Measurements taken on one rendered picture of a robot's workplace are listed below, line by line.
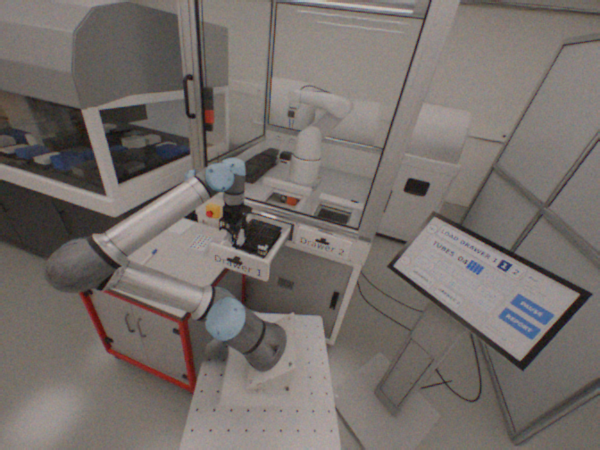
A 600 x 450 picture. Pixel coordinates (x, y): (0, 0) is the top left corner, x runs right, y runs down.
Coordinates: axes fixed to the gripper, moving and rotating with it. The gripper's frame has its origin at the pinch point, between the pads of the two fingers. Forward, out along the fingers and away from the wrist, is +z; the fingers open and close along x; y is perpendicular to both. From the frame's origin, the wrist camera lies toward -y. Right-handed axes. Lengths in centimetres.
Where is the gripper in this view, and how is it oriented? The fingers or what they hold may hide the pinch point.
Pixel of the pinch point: (237, 241)
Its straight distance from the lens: 109.9
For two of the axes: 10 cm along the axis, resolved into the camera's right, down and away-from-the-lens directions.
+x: 9.4, 2.7, -2.0
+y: -3.1, 4.9, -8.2
